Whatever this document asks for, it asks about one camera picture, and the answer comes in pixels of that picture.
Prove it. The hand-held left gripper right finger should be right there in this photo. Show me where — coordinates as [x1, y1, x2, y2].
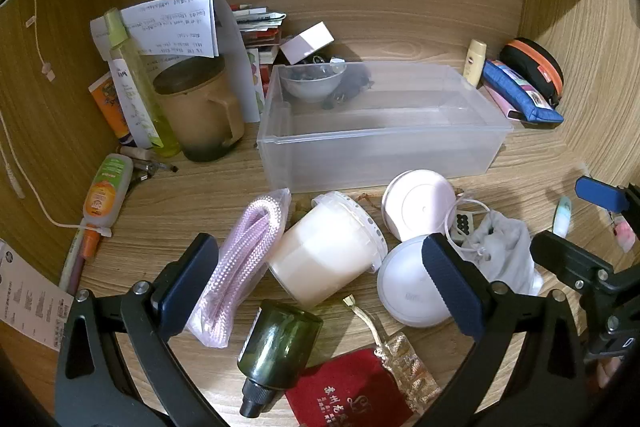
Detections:
[421, 233, 601, 427]

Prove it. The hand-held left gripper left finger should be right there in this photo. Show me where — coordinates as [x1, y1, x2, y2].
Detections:
[54, 233, 221, 427]

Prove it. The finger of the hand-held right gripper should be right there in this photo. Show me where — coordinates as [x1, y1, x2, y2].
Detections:
[530, 231, 640, 303]
[575, 176, 640, 214]

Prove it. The white dome lamp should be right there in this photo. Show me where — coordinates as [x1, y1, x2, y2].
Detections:
[377, 234, 468, 328]

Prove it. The pink rope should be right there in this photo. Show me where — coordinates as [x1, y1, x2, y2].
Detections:
[186, 188, 292, 349]

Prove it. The grey drawstring pouch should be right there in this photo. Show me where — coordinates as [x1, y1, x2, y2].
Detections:
[457, 209, 543, 298]

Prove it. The white strip with black dots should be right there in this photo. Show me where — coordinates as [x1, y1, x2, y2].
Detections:
[445, 207, 476, 249]

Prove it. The white round case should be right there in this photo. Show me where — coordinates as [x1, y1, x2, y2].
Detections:
[381, 169, 458, 242]

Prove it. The gold mesh pouch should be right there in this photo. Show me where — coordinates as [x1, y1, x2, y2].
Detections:
[342, 296, 443, 413]

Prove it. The green glass bottle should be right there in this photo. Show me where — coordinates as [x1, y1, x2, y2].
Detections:
[237, 299, 324, 418]

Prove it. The white plastic tub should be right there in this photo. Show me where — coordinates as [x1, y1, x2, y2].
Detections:
[267, 191, 389, 308]

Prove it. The red velvet pouch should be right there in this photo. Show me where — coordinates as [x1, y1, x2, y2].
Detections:
[285, 348, 413, 427]

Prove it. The clear plastic storage box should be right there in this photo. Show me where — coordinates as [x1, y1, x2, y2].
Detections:
[256, 61, 515, 194]

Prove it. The wooden desktop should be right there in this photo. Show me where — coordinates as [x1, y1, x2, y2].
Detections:
[50, 2, 623, 427]

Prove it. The person's right hand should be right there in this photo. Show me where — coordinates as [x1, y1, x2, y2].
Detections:
[596, 354, 625, 390]

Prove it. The pale green small tube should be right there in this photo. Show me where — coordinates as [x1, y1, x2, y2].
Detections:
[552, 197, 572, 239]

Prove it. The pink small packet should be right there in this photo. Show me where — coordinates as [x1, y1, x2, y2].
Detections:
[612, 214, 638, 253]

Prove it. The pink pen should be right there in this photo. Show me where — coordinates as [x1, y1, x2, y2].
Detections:
[59, 227, 93, 295]

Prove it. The white orange sanitiser bottle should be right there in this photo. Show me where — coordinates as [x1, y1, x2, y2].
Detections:
[81, 153, 134, 230]

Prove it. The silver metal pen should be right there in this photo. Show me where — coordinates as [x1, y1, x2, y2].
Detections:
[131, 158, 179, 174]

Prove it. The blue pencil case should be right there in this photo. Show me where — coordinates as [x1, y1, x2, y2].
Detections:
[481, 58, 565, 124]

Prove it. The pink flat box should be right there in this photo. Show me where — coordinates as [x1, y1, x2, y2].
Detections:
[480, 84, 526, 124]

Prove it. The beige small tube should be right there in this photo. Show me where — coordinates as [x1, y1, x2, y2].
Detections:
[119, 146, 153, 164]

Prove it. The black orange round case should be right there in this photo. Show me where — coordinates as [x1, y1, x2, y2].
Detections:
[500, 38, 565, 108]

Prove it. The white receipt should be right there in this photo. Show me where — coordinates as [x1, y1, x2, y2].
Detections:
[0, 239, 76, 350]

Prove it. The brown mug with lid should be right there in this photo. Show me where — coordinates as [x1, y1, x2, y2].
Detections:
[152, 57, 246, 162]

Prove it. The cream tube with yellow cap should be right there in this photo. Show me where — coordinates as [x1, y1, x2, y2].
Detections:
[462, 39, 488, 88]

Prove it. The yellow spray bottle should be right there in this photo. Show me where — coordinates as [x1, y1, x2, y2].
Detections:
[103, 8, 182, 158]

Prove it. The white printed paper strip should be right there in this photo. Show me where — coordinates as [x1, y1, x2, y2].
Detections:
[107, 57, 163, 148]

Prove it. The orange tube box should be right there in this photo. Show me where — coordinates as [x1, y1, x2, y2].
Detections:
[89, 74, 135, 144]

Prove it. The dark hair clip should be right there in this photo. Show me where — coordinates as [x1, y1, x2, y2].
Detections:
[322, 74, 376, 110]

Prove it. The white ceramic bowl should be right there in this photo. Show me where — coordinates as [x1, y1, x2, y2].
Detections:
[279, 64, 347, 104]

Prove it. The white handwritten paper sheet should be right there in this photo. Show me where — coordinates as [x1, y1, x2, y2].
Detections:
[90, 0, 261, 124]

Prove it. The stack of printed packets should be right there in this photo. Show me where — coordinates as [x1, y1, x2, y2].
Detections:
[231, 4, 287, 104]

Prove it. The white small box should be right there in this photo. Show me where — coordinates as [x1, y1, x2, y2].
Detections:
[279, 22, 335, 65]

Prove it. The white cable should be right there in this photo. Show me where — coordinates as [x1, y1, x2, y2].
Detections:
[0, 0, 111, 238]

